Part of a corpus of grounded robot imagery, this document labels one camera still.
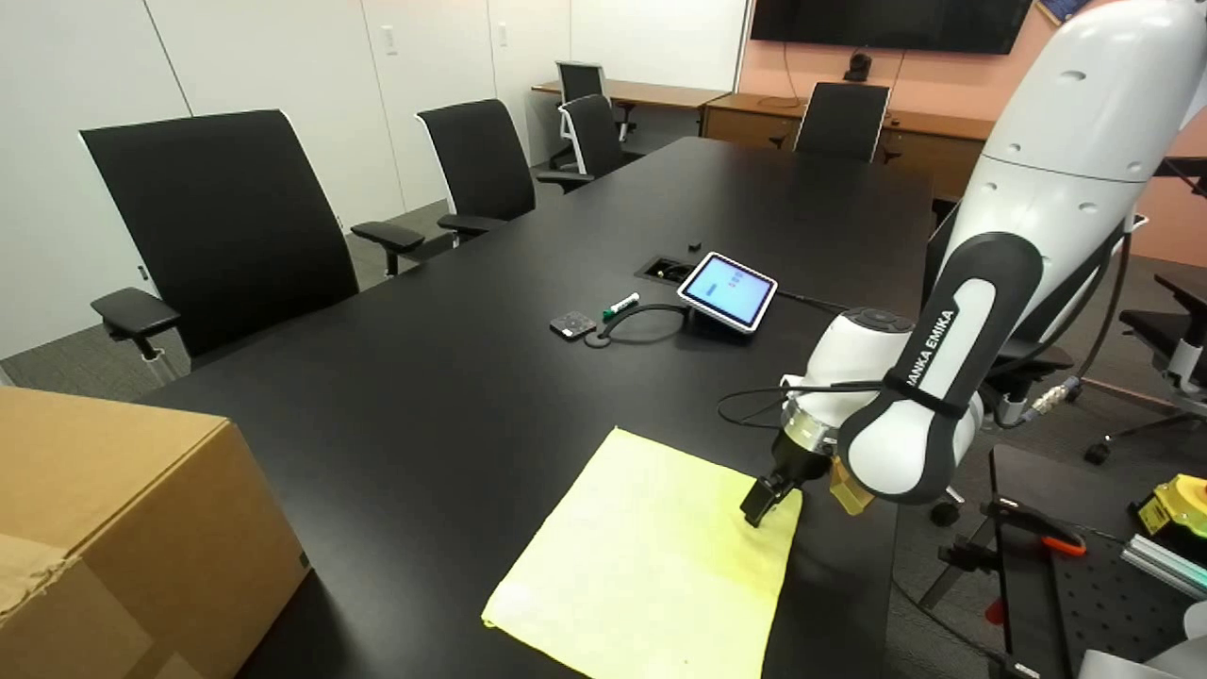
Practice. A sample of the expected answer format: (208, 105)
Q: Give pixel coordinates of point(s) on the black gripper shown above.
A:
(787, 481)

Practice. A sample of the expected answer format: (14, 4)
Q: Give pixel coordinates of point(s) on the yellow towel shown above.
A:
(650, 573)

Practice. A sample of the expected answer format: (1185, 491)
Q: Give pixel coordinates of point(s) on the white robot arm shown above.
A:
(1046, 202)

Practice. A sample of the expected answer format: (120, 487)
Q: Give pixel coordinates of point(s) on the tablet control panel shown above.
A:
(728, 292)

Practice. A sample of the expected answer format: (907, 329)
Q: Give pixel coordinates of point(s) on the green white marker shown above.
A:
(620, 307)

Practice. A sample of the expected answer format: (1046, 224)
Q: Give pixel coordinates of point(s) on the black smartphone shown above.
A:
(576, 325)

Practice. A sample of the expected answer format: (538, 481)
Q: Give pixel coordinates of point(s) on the head end black chair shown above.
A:
(841, 124)

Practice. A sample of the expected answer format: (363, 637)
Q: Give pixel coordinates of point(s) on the wooden sideboard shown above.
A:
(928, 145)

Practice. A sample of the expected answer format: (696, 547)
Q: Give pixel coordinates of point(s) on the far black office chair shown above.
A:
(592, 130)

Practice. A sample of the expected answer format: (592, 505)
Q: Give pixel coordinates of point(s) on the black office chair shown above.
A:
(592, 130)
(229, 221)
(484, 165)

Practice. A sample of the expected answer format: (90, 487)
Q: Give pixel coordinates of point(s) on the near black office chair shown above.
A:
(229, 221)

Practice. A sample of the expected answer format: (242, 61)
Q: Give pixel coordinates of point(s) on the cardboard box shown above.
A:
(132, 540)

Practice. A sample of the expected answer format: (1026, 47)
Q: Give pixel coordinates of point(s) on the black camera tripod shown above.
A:
(1023, 609)

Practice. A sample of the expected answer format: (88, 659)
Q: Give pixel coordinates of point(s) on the orange handled clamp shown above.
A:
(1050, 532)

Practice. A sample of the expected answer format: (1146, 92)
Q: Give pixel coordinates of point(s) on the wall mounted black screen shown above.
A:
(896, 24)

